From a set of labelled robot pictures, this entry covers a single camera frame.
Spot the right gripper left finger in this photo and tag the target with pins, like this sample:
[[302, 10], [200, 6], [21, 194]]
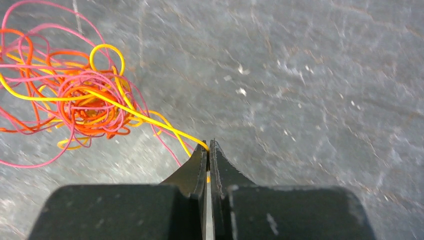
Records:
[[171, 210]]

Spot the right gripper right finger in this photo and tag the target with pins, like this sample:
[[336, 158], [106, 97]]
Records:
[[243, 210]]

